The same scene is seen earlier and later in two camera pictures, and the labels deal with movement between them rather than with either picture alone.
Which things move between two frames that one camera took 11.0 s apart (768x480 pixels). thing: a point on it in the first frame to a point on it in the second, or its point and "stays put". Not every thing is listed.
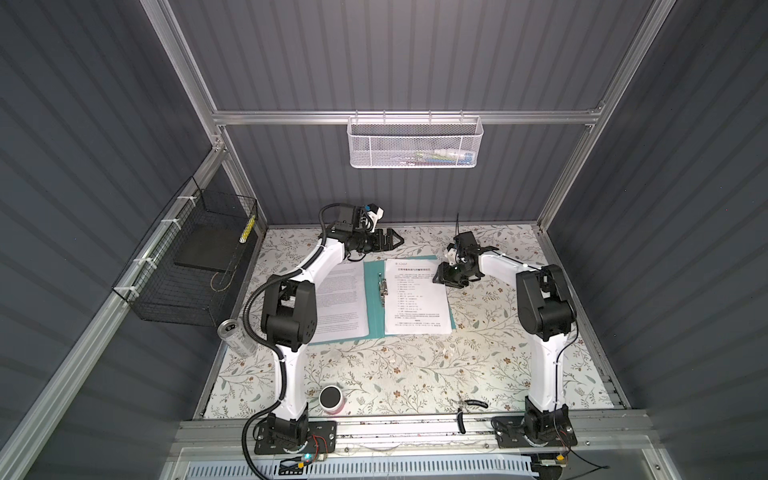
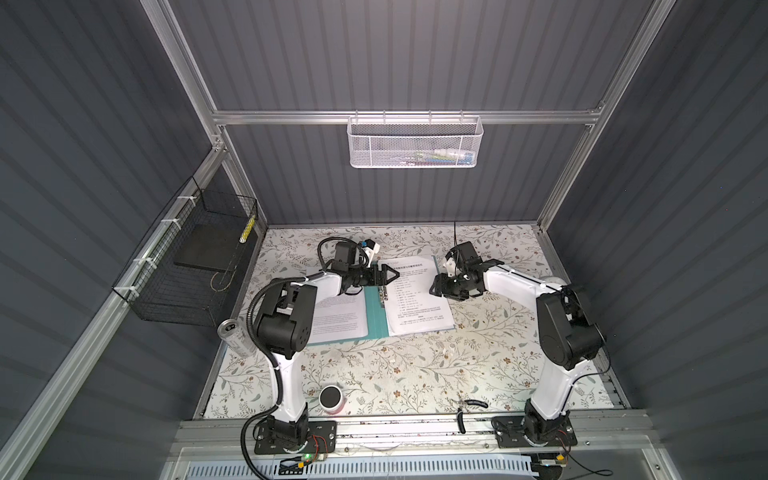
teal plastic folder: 377,305 stays put
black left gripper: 387,241 to 380,275
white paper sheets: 415,304 stays put
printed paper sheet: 342,311 stays put
